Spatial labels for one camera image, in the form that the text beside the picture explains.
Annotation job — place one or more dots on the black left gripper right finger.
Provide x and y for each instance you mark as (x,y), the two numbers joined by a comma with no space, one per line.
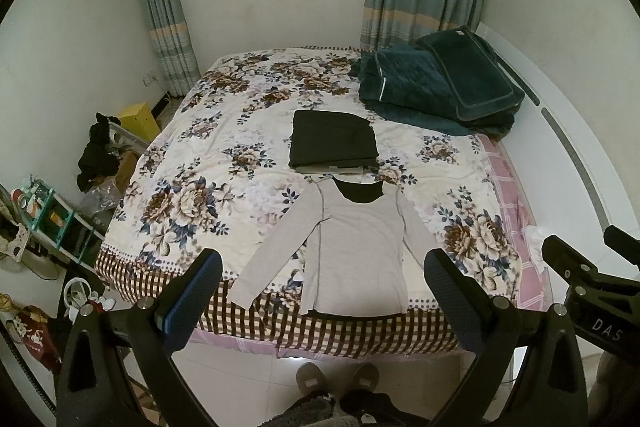
(550,389)

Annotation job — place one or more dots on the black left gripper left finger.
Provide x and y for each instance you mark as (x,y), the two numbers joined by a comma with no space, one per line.
(94,389)

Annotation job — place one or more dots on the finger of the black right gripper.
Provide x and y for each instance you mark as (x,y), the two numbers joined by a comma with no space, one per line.
(623,244)
(569,268)

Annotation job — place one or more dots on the grey long sleeve shirt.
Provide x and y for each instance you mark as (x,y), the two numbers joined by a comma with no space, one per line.
(354,238)

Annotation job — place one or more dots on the black clothes pile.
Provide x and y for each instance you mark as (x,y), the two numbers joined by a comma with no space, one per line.
(97,161)

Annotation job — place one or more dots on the white bed headboard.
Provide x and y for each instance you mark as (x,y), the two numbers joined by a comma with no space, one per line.
(570,183)

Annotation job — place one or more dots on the red patterned bag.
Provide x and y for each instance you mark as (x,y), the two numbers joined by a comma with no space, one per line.
(31,325)

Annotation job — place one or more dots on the right grey slipper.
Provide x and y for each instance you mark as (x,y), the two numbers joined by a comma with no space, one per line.
(365,378)

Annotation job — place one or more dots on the green white shelf rack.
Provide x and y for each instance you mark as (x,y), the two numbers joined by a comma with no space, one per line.
(57,224)

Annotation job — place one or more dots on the pink checked bed sheet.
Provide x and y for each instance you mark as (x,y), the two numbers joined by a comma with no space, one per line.
(515,216)

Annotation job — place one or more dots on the dark green pillow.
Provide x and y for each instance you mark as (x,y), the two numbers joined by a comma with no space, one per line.
(483,93)

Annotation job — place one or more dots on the floral bed quilt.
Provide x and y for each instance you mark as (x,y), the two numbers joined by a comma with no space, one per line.
(218,177)

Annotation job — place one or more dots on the yellow box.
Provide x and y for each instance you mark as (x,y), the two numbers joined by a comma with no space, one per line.
(138,119)

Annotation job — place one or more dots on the folded black garment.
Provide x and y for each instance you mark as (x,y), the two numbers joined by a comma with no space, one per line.
(332,139)

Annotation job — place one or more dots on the dark green blanket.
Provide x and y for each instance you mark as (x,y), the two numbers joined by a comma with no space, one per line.
(405,84)

